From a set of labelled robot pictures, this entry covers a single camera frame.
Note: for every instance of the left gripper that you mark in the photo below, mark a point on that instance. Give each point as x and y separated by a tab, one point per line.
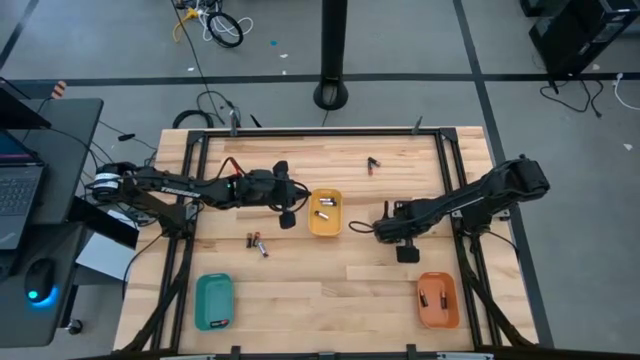
270	192

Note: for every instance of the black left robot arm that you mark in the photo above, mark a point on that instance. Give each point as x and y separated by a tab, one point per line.
175	187

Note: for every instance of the black desk caster wheel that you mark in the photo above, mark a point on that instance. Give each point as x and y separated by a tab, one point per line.
75	326

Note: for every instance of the orange striped object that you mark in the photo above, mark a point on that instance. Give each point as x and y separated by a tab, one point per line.
59	89

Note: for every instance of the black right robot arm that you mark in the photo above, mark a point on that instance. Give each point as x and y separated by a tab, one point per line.
465	200

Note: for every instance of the grey laptop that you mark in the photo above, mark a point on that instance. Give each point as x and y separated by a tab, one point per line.
20	195

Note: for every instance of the teal plastic tray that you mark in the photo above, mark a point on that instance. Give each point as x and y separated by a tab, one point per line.
214	300

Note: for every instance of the black computer mouse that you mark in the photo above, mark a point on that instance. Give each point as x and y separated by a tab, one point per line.
39	277

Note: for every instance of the white light bar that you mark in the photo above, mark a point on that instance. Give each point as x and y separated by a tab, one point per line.
465	356
187	357

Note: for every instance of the orange plastic tray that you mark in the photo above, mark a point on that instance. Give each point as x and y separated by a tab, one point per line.
434	315

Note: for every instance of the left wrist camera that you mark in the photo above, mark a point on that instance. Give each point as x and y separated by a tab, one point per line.
287	220

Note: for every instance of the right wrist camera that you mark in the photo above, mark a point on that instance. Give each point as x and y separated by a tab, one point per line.
407	253

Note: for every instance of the black desk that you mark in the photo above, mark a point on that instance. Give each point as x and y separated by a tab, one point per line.
75	145

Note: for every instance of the black equipment rack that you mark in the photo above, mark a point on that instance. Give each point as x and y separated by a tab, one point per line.
580	35

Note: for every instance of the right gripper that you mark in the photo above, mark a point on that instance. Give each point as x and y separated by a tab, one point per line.
400	225

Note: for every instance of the grey metal bracket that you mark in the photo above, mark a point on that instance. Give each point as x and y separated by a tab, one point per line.
233	122
417	125

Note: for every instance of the black aluminium table frame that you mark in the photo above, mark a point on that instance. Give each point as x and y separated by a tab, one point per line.
325	132

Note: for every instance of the black camera stand pole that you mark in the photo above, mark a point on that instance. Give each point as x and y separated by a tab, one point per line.
334	50

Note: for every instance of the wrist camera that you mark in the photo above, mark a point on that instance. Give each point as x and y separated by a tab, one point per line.
287	220
407	253

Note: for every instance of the black monitor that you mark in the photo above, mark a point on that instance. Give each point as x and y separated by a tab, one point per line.
17	115

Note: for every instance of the white box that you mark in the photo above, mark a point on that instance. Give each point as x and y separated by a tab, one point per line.
107	257

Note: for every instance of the yellow plastic tray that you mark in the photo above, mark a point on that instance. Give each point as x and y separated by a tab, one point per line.
330	227

